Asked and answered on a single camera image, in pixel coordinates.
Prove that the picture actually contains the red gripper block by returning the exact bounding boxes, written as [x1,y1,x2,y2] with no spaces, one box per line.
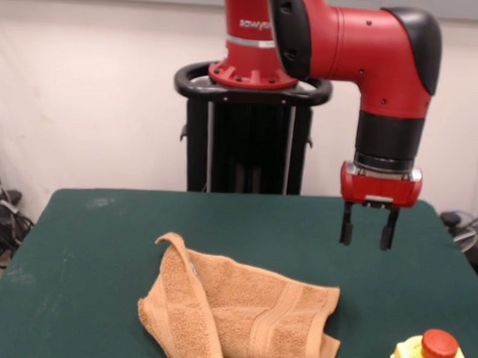
[337,161,424,253]

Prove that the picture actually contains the black power adapter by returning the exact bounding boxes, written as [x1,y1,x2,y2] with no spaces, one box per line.
[440,210,463,228]
[0,188,24,204]

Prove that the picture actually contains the yellow emergency stop button box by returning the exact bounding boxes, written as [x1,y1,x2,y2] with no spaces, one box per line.
[389,327,475,358]

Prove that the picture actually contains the tan terry towel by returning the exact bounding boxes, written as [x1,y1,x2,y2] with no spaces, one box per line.
[135,231,345,358]

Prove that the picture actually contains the dark green table cloth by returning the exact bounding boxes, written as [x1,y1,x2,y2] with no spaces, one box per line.
[0,184,478,358]

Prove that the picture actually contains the tangled black floor cables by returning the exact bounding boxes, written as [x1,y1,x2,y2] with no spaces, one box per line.
[0,146,39,298]
[451,208,478,287]

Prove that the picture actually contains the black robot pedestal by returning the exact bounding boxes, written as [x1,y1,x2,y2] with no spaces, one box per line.
[170,60,334,198]

